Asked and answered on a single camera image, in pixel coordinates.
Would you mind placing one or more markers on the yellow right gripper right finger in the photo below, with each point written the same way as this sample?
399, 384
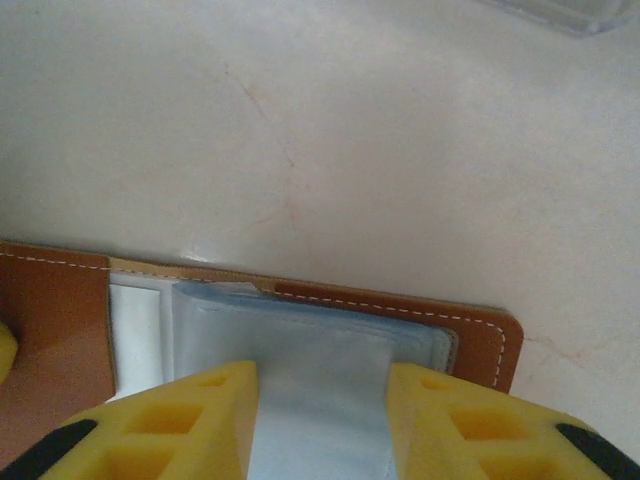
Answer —
480, 440

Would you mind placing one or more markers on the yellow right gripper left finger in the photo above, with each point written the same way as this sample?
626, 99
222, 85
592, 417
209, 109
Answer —
165, 440

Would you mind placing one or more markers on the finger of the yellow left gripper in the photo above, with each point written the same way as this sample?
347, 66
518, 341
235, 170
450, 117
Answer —
6, 350

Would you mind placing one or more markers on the brown leather card holder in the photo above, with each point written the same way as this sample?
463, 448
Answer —
60, 320

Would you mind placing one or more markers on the white credit card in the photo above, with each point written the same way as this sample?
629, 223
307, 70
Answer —
135, 330

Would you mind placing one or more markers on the clear acrylic card box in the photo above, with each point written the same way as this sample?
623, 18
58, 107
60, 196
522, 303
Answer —
565, 12

